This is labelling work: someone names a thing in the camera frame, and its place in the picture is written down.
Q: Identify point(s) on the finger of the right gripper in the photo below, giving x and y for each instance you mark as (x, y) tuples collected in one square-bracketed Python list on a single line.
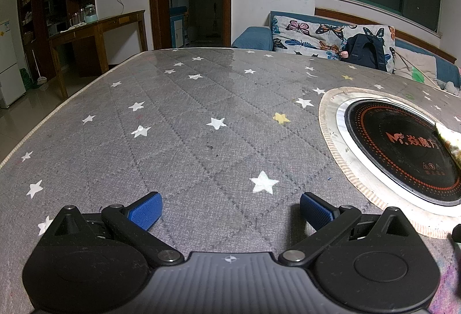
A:
[(456, 233)]

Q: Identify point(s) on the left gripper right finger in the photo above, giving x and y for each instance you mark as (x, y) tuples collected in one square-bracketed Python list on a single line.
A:
[(331, 224)]

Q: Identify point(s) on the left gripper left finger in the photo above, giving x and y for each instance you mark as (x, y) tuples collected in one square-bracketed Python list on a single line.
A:
[(130, 225)]

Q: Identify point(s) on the colourful patterned baby garment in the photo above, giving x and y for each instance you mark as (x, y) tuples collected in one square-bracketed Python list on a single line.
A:
[(450, 140)]

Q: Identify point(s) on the round black induction cooker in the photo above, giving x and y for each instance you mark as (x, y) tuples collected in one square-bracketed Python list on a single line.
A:
[(388, 148)]

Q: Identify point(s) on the grey star tablecloth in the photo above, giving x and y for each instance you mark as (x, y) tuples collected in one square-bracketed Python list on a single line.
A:
[(229, 138)]

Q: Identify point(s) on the beige cushion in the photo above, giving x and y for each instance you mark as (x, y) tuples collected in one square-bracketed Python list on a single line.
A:
[(415, 66)]

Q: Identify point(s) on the dark blue backpack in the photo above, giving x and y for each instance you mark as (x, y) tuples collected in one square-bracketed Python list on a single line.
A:
[(364, 50)]

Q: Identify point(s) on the white refrigerator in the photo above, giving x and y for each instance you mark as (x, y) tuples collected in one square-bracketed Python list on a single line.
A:
[(12, 86)]

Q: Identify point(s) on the butterfly print pillow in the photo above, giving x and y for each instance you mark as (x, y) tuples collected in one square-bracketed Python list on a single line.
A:
[(325, 41)]

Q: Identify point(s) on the dark wooden side table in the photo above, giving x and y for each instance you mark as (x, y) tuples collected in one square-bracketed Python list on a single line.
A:
[(96, 30)]

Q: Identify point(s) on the blue sofa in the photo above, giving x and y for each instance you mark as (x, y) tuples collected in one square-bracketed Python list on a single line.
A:
[(260, 38)]

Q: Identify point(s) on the dark shelf with bottles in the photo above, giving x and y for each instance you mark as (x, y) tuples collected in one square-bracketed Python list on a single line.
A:
[(39, 21)]

